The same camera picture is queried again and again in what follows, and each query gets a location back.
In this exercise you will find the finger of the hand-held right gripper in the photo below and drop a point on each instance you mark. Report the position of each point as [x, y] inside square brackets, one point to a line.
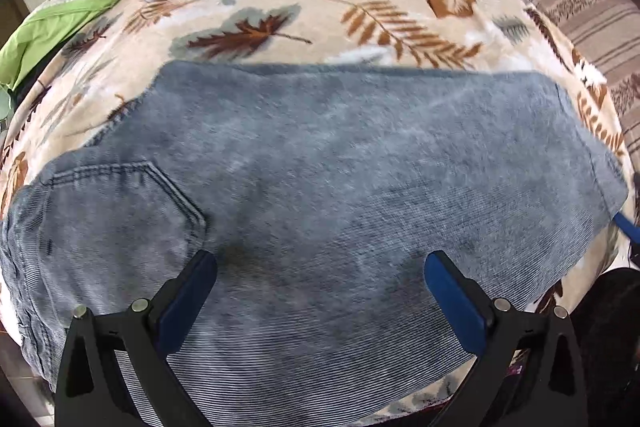
[628, 229]

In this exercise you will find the grey-blue denim pants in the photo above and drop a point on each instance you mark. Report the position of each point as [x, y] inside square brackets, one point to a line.
[325, 157]

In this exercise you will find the beige leaf-print blanket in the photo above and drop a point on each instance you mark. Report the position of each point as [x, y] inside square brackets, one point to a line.
[300, 17]

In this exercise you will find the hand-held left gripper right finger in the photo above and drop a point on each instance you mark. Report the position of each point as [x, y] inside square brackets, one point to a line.
[452, 294]

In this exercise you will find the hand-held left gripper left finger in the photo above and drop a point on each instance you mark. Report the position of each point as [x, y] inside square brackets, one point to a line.
[187, 294]

